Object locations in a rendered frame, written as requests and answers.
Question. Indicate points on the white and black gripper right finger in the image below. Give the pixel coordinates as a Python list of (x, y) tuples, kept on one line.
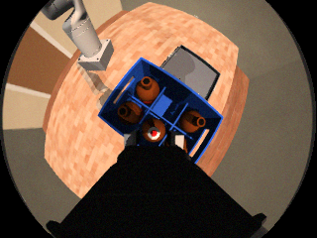
[(174, 139)]

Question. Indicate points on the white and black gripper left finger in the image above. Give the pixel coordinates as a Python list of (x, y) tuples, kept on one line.
[(132, 138)]

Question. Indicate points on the blue crate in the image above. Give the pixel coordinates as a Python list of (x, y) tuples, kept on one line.
[(175, 94)]

